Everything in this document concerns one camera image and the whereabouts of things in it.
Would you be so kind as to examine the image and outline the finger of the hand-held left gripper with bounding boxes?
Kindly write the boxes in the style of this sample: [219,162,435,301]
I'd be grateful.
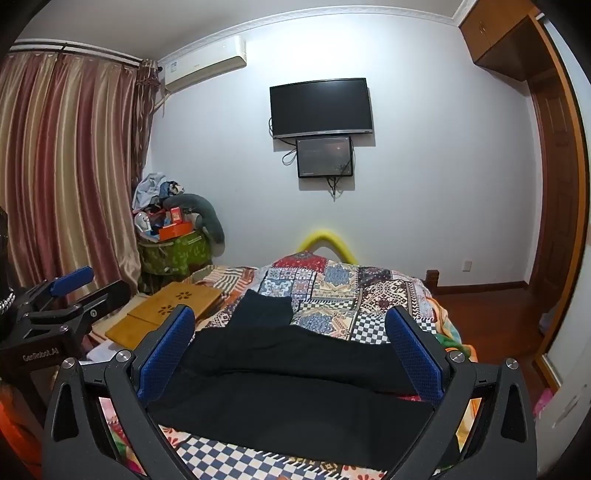
[27,280,134,332]
[19,266,94,315]

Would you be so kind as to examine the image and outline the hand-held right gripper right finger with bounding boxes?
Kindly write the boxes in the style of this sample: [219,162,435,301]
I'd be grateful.
[385,305,539,480]

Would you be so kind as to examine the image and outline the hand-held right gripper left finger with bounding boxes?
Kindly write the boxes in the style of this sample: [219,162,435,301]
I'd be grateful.
[41,305,204,480]

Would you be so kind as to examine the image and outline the black pants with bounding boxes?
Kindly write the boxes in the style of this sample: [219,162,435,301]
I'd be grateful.
[148,290,444,467]

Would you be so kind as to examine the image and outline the bamboo lap desk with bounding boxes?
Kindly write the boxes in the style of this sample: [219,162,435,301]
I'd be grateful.
[105,281,227,350]

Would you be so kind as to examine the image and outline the green floral storage bag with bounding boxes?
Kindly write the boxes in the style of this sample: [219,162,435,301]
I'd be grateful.
[137,230,214,278]

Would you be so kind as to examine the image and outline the wooden baseboard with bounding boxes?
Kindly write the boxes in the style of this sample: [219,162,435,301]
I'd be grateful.
[436,280,528,296]

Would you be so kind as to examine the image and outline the orange box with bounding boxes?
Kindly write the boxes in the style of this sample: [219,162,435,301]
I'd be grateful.
[159,222,193,242]

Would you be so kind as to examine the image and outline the striped red curtain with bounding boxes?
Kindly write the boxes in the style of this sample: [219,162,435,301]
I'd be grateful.
[0,48,160,296]

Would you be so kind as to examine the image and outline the patchwork blanket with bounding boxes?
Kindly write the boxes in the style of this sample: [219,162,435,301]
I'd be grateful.
[83,251,478,480]

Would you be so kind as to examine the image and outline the pile of clothes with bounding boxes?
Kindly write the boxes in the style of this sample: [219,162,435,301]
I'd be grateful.
[132,173,185,212]

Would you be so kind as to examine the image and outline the grey plush pillow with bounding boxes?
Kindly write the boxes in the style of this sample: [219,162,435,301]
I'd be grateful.
[164,193,226,244]

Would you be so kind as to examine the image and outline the yellow foam tube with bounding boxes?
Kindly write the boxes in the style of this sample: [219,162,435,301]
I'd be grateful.
[298,227,356,265]

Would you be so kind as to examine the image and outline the wooden door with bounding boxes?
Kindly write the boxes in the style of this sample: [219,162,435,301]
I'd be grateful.
[526,69,583,303]

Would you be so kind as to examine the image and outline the white air conditioner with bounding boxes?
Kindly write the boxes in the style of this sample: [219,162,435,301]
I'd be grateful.
[159,36,247,92]

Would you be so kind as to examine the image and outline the wooden overhead cabinet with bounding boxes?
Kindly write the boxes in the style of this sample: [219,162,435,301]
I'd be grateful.
[459,0,540,82]

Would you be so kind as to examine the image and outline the small black wall monitor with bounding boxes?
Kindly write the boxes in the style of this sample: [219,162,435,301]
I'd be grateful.
[296,135,355,179]

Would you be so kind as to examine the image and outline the white curtain rail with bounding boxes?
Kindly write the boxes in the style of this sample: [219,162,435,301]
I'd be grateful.
[9,39,142,64]

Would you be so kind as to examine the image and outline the large black wall television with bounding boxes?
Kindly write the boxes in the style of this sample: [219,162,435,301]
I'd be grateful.
[269,78,375,140]

